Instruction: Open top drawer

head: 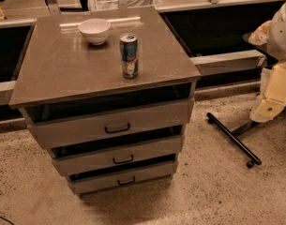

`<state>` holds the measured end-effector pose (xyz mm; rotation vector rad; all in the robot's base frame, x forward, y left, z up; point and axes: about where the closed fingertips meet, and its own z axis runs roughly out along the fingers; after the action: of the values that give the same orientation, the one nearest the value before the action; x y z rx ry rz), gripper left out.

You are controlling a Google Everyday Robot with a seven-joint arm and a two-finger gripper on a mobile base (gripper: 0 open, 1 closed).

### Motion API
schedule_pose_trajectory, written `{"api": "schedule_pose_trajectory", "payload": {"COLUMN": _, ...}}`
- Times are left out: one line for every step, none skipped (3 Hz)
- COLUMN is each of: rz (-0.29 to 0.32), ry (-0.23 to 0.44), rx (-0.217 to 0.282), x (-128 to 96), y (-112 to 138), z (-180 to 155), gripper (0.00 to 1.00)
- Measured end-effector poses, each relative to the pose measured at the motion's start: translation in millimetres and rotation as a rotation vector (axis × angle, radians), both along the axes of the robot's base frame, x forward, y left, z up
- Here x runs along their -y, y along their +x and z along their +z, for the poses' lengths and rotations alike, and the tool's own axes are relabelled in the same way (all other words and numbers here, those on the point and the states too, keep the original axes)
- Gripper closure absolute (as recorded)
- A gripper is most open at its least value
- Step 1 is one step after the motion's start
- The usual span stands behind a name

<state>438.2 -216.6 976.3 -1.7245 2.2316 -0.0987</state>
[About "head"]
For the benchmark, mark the blue silver drink can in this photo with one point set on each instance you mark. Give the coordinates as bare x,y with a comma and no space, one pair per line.
129,55

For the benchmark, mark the grey drawer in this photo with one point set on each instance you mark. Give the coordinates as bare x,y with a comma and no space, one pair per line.
101,159
123,178
94,127

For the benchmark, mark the white bowl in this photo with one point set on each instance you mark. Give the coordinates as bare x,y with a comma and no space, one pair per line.
95,31

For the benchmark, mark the grey middle drawer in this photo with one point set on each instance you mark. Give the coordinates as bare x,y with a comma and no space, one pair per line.
101,159

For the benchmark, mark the grey drawer cabinet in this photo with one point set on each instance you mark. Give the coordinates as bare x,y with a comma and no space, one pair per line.
64,76

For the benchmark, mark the grey bottom drawer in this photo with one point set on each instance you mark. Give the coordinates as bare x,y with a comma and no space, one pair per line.
123,178

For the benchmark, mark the dark side table top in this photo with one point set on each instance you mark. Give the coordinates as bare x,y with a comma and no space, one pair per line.
260,46

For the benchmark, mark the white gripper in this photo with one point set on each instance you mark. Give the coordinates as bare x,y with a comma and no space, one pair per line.
282,37

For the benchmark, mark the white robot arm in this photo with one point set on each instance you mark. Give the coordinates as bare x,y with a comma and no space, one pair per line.
276,42

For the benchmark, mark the grey top drawer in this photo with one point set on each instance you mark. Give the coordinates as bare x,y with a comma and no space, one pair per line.
94,127

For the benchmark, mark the black wheeled table base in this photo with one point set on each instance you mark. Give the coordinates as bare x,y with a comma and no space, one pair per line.
233,136

